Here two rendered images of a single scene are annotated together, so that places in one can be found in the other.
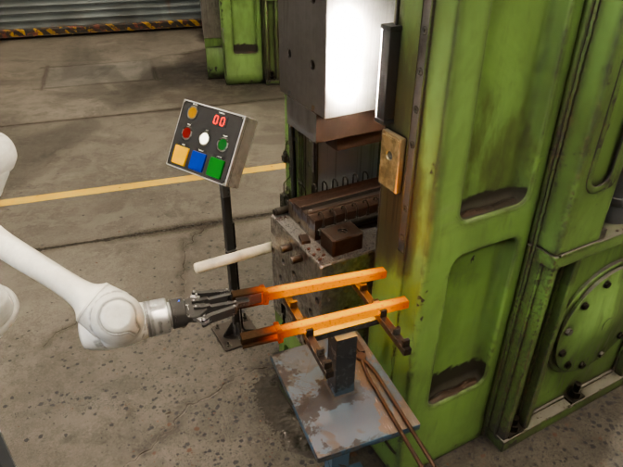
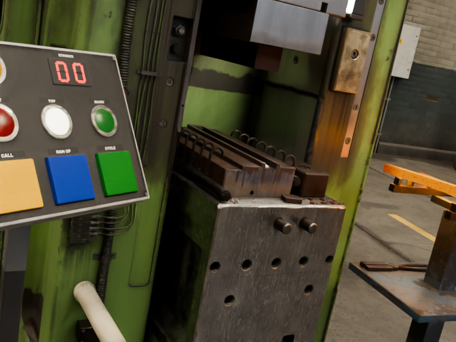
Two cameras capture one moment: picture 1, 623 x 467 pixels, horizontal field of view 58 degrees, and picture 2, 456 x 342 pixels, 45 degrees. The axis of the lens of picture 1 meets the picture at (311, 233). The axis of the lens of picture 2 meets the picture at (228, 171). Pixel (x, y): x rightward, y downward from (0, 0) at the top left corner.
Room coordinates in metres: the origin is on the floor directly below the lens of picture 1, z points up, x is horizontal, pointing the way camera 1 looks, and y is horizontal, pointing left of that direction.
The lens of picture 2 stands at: (1.84, 1.30, 1.26)
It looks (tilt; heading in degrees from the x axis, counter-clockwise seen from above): 13 degrees down; 267
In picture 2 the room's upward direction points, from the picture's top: 11 degrees clockwise
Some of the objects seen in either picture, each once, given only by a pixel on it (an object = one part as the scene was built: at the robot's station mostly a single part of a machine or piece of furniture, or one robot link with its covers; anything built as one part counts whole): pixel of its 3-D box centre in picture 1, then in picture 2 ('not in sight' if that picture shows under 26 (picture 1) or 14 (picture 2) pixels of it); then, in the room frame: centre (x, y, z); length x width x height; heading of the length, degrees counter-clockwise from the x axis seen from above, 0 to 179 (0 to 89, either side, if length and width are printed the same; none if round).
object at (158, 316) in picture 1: (158, 317); not in sight; (1.06, 0.38, 1.03); 0.09 x 0.06 x 0.09; 22
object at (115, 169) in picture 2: (216, 168); (115, 173); (1.98, 0.37, 1.01); 0.07 x 0.05 x 0.07; 54
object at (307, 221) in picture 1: (351, 203); (218, 156); (1.79, -0.15, 0.96); 0.42 x 0.20 x 0.09; 119
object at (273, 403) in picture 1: (292, 406); not in sight; (1.67, 0.08, 0.01); 0.58 x 0.39 x 0.01; 29
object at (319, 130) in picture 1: (356, 108); (243, 21); (1.79, -0.15, 1.32); 0.42 x 0.20 x 0.10; 119
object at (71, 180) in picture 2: (197, 161); (69, 179); (2.04, 0.46, 1.01); 0.07 x 0.05 x 0.07; 54
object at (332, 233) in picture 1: (342, 238); (302, 178); (1.56, -0.10, 0.95); 0.12 x 0.08 x 0.06; 119
